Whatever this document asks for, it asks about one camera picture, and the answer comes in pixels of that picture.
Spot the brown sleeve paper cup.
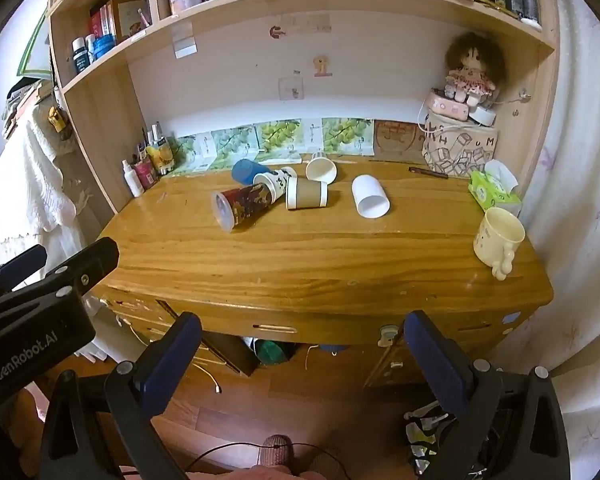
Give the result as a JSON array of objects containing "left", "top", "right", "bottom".
[{"left": 286, "top": 177, "right": 328, "bottom": 210}]

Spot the red patterned plastic cup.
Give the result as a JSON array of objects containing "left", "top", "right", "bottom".
[{"left": 211, "top": 183, "right": 273, "bottom": 232}]

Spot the plain white paper cup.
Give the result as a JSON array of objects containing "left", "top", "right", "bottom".
[{"left": 351, "top": 174, "right": 390, "bottom": 219}]

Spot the blue plastic cup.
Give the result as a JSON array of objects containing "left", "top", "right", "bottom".
[{"left": 230, "top": 158, "right": 272, "bottom": 185}]

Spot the white patterned paper cup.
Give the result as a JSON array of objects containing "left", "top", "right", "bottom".
[{"left": 253, "top": 167, "right": 297, "bottom": 203}]

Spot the small white paper cup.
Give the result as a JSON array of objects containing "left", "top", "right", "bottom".
[{"left": 306, "top": 155, "right": 338, "bottom": 184}]

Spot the white cloth on chair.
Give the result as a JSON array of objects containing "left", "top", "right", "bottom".
[{"left": 0, "top": 103, "right": 90, "bottom": 268}]

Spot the pink slipper foot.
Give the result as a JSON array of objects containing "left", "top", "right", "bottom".
[{"left": 258, "top": 434, "right": 294, "bottom": 469}]

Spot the cream ceramic mug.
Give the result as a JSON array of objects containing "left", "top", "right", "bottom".
[{"left": 474, "top": 207, "right": 526, "bottom": 281}]

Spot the white lotion bottle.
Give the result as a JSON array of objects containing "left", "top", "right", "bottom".
[{"left": 122, "top": 159, "right": 145, "bottom": 197}]

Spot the pink container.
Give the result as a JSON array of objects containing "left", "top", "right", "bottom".
[{"left": 133, "top": 158, "right": 159, "bottom": 190}]

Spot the green tissue pack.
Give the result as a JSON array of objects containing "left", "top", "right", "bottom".
[{"left": 468, "top": 159, "right": 522, "bottom": 217}]

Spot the yellow label bottle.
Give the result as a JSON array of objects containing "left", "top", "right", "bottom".
[{"left": 146, "top": 122, "right": 175, "bottom": 176}]

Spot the black pen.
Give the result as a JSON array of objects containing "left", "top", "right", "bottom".
[{"left": 408, "top": 166, "right": 449, "bottom": 180}]

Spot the patterned fabric bag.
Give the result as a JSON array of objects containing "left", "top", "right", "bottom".
[{"left": 420, "top": 112, "right": 498, "bottom": 178}]

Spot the brown cardboard sheet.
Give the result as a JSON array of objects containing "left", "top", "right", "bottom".
[{"left": 373, "top": 120, "right": 425, "bottom": 164}]

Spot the green leaf poster strip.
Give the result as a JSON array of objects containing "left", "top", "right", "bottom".
[{"left": 169, "top": 117, "right": 375, "bottom": 174}]

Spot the pink box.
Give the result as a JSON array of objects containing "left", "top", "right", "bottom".
[{"left": 425, "top": 89, "right": 469, "bottom": 122}]

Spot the wooden bookshelf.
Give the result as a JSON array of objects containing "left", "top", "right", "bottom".
[{"left": 48, "top": 0, "right": 559, "bottom": 214}]

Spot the brown-haired doll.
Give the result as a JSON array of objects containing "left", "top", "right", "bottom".
[{"left": 444, "top": 32, "right": 507, "bottom": 108}]

